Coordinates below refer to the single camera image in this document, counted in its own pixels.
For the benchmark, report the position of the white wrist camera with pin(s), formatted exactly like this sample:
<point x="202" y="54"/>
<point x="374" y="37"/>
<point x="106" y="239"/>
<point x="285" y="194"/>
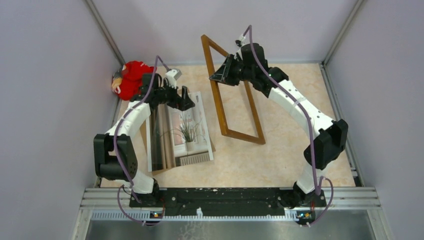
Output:
<point x="241" y="41"/>
<point x="172" y="76"/>

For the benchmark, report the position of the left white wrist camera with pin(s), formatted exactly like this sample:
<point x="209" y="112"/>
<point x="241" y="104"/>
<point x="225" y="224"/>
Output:
<point x="172" y="76"/>

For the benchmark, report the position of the aluminium front rail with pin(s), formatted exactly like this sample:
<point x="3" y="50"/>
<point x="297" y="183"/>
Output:
<point x="351" y="213"/>

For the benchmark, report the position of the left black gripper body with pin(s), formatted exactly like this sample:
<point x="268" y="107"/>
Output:
<point x="171" y="99"/>

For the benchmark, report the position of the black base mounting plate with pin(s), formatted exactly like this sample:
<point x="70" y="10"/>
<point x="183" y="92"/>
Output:
<point x="228" y="202"/>

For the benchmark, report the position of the plant window photo print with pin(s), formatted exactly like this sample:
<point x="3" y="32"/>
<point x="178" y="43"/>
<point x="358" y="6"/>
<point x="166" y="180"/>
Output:
<point x="188" y="139"/>

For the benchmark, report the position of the wooden picture frame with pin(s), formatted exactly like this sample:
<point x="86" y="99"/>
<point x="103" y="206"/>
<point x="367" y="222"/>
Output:
<point x="207" y="45"/>

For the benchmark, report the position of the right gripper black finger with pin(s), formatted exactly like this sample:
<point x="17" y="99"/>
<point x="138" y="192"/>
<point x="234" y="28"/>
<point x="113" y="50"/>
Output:
<point x="214" y="77"/>
<point x="226" y="67"/>

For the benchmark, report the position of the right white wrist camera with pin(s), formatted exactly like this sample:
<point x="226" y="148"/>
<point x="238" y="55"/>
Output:
<point x="241" y="41"/>

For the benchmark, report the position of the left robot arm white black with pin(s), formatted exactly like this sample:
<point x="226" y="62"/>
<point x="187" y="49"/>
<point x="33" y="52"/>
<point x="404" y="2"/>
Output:
<point x="114" y="155"/>

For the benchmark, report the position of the red cloth doll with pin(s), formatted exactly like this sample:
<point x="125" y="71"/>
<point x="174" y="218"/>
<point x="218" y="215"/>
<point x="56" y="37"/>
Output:
<point x="128" y="78"/>

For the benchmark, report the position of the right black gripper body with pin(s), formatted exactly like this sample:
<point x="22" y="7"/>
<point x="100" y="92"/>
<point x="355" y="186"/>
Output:
<point x="239" y="72"/>

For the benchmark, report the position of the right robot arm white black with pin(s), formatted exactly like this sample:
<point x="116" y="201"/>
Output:
<point x="327" y="137"/>

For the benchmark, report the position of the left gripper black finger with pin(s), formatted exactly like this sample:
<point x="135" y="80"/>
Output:
<point x="185" y="104"/>
<point x="185" y="93"/>

